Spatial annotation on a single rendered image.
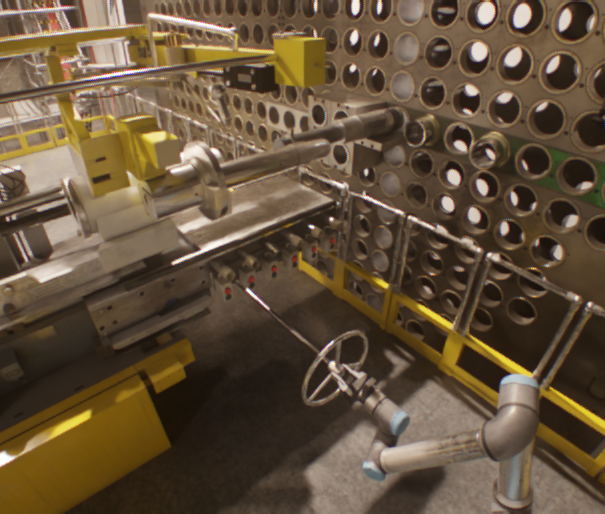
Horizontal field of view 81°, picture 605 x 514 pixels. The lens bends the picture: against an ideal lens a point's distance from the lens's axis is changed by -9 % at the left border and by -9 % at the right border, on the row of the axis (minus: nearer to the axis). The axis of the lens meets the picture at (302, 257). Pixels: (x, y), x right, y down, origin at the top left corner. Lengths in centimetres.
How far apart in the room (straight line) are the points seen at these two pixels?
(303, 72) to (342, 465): 202
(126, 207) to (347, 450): 181
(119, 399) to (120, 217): 89
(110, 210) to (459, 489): 234
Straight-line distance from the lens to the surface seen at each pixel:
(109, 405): 211
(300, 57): 120
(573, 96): 280
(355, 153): 333
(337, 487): 237
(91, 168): 182
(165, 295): 229
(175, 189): 176
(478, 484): 255
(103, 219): 201
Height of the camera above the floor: 217
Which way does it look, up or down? 35 degrees down
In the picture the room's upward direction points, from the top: straight up
